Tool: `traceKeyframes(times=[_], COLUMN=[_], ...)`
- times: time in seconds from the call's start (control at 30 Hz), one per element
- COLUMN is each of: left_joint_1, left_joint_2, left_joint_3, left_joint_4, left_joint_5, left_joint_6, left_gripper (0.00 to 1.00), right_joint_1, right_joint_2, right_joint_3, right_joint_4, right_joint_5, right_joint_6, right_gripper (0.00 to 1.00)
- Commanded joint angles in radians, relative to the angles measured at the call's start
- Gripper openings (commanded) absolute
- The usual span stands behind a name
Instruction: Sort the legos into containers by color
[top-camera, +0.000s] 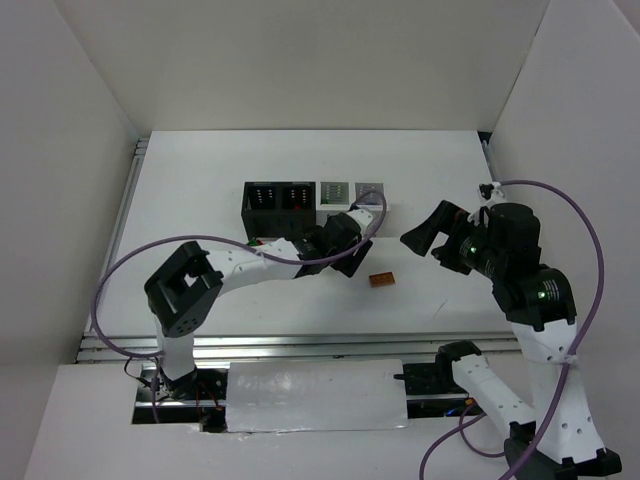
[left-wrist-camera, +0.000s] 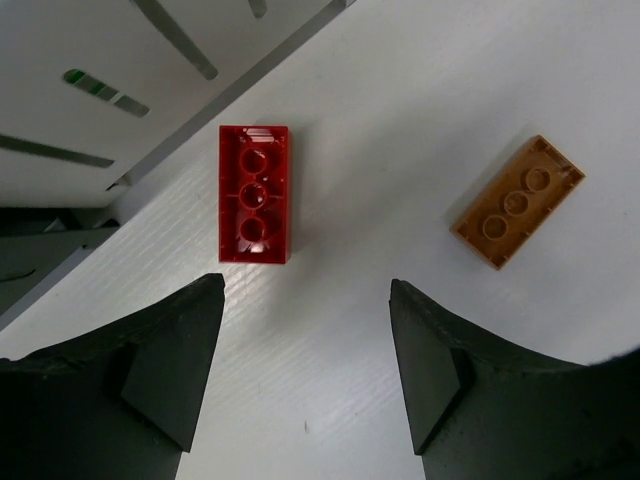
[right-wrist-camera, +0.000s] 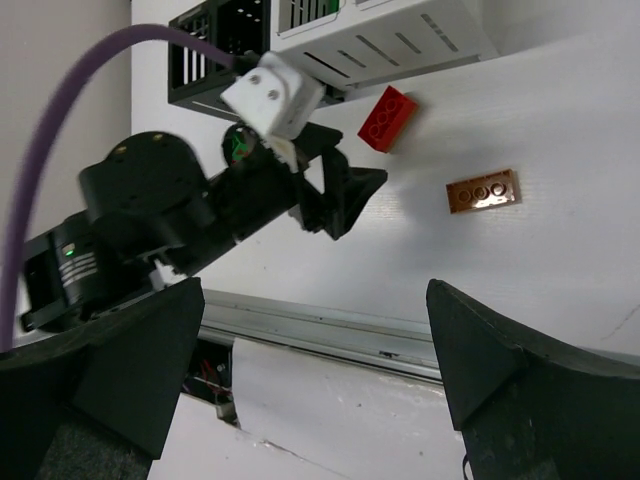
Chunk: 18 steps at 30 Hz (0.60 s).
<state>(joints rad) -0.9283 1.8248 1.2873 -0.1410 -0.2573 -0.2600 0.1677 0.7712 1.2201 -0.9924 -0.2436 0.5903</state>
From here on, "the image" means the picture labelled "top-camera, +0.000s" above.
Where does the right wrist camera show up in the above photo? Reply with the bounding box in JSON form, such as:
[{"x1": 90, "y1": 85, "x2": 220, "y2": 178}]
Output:
[{"x1": 478, "y1": 182, "x2": 504, "y2": 201}]

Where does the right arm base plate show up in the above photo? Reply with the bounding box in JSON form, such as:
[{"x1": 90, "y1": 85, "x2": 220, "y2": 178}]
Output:
[{"x1": 393, "y1": 363, "x2": 457, "y2": 396}]

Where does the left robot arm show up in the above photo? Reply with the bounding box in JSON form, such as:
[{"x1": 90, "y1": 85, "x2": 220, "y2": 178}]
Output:
[{"x1": 144, "y1": 208, "x2": 376, "y2": 399}]

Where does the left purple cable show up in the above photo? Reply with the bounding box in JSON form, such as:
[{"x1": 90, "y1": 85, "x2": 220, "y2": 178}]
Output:
[{"x1": 92, "y1": 191, "x2": 389, "y2": 424}]

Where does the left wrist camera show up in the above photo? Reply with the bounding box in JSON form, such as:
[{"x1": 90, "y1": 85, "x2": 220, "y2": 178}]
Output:
[{"x1": 347, "y1": 208, "x2": 376, "y2": 236}]

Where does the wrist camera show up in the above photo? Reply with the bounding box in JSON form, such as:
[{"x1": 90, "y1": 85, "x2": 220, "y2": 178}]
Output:
[
  {"x1": 478, "y1": 182, "x2": 504, "y2": 201},
  {"x1": 347, "y1": 208, "x2": 376, "y2": 236}
]

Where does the purple cable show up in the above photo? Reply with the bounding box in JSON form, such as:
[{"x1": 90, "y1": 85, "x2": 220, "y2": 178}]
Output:
[
  {"x1": 418, "y1": 179, "x2": 606, "y2": 480},
  {"x1": 92, "y1": 191, "x2": 389, "y2": 424}
]

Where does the white double container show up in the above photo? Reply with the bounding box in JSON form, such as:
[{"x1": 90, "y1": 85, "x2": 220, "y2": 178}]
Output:
[{"x1": 316, "y1": 181, "x2": 385, "y2": 237}]

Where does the black double container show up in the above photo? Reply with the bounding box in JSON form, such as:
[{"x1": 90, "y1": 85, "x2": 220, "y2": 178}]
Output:
[{"x1": 241, "y1": 181, "x2": 316, "y2": 240}]

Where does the orange flat lego brick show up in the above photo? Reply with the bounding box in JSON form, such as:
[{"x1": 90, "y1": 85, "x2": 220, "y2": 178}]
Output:
[{"x1": 369, "y1": 272, "x2": 396, "y2": 288}]

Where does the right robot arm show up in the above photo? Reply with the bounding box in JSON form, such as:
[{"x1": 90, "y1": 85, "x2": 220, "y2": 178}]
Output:
[{"x1": 400, "y1": 201, "x2": 622, "y2": 479}]

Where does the white foil covered plate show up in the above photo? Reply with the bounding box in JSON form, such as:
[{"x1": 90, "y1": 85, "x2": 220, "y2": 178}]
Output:
[{"x1": 225, "y1": 359, "x2": 409, "y2": 433}]

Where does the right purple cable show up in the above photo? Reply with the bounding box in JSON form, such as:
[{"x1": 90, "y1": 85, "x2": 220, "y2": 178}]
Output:
[{"x1": 418, "y1": 179, "x2": 606, "y2": 480}]

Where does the aluminium rail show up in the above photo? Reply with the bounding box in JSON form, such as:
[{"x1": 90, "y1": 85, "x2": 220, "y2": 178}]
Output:
[{"x1": 74, "y1": 332, "x2": 531, "y2": 364}]

